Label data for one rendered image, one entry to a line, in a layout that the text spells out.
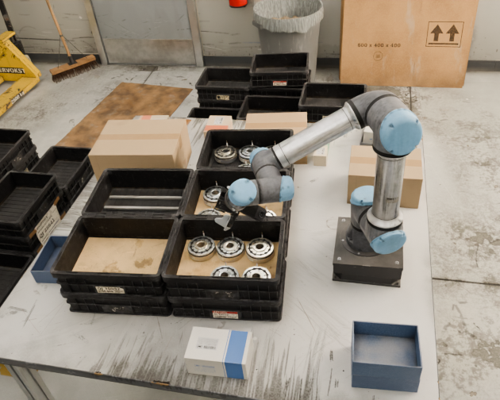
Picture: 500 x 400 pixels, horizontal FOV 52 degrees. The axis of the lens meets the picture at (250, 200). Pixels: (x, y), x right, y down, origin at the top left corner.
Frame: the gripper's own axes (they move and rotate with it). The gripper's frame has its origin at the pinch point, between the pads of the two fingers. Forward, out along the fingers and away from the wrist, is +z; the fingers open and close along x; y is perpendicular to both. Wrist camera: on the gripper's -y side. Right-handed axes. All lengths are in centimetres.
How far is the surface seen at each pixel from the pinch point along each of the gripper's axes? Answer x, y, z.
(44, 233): 28, 82, 110
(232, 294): 27.4, -9.1, -0.6
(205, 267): 21.2, 1.8, 12.2
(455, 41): -225, -136, 179
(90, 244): 27, 46, 32
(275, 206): -12.2, -17.3, 26.0
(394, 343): 25, -61, -18
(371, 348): 29, -54, -17
